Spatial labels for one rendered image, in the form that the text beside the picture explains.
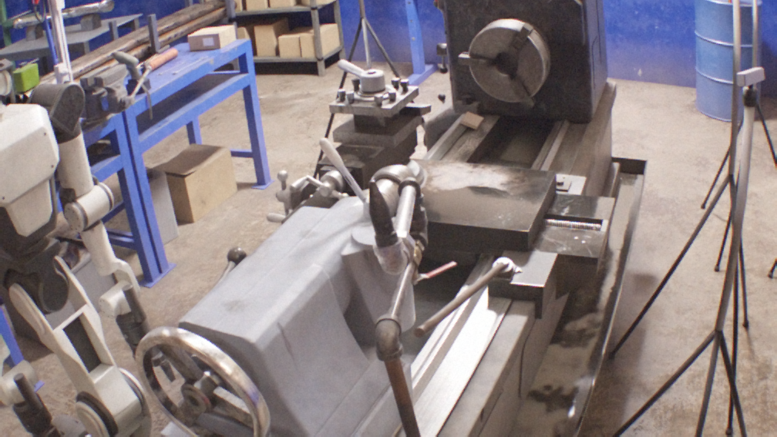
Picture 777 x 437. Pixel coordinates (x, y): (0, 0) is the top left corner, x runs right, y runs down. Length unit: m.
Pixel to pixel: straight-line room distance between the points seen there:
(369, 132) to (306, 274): 0.80
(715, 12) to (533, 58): 2.92
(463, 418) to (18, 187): 1.01
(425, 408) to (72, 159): 0.98
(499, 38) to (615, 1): 3.54
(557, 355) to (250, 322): 1.25
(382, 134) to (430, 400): 0.75
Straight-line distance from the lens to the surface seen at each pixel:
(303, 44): 6.20
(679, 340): 2.85
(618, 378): 2.64
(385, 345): 0.95
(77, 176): 1.75
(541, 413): 1.91
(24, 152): 1.55
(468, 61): 2.27
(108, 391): 1.77
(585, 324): 2.23
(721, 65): 5.05
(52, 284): 1.70
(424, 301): 1.80
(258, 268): 1.13
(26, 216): 1.59
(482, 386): 1.36
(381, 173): 1.46
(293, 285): 1.08
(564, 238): 1.71
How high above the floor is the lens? 1.72
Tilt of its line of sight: 25 degrees down
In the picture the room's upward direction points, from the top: 7 degrees counter-clockwise
